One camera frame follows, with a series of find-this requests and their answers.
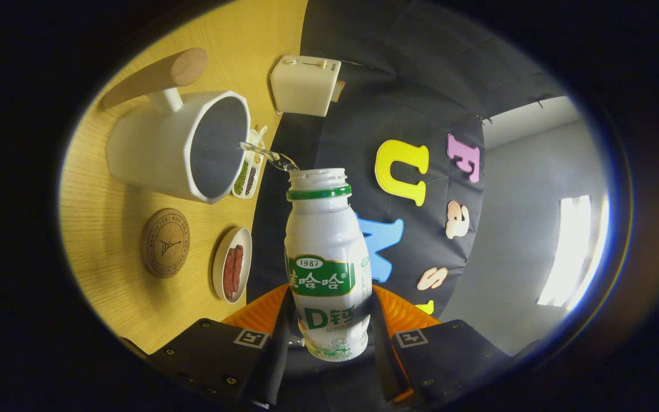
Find white cup wooden handle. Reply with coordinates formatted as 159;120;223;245
100;48;251;205

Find wooden table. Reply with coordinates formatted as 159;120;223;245
58;0;310;355

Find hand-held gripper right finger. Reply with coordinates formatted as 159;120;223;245
370;284;513;408

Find cream toaster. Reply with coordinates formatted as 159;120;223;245
270;55;342;118

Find white juice bottle green label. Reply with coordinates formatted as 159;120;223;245
284;168;374;362

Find white divided bean dish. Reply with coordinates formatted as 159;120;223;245
232;127;267;199

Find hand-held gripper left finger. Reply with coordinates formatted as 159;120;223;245
146;284;296;410

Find round cork coaster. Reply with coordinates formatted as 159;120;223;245
141;208;191;279

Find red meat slices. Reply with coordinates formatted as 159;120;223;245
223;244;245;300

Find round beige plate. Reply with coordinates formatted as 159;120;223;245
212;227;253;304

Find ceiling light panel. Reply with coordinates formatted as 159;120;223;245
537;195;610;312

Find black backdrop cloth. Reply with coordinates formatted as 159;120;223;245
247;0;567;378

